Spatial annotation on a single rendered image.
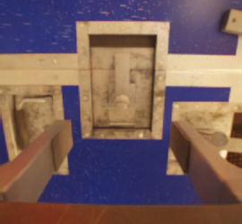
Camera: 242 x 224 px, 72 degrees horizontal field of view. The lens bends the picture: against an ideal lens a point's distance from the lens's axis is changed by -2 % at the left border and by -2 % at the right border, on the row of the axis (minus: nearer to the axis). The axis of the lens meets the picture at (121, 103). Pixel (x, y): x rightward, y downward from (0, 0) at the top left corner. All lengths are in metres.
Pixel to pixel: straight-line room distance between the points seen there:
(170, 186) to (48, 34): 0.31
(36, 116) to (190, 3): 0.29
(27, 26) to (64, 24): 0.05
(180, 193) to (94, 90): 0.24
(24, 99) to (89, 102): 0.10
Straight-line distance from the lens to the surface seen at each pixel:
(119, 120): 0.28
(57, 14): 0.27
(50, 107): 0.30
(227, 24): 0.28
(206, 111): 0.29
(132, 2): 0.26
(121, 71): 0.26
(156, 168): 0.31
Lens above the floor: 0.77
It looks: 1 degrees down
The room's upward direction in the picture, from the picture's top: 91 degrees clockwise
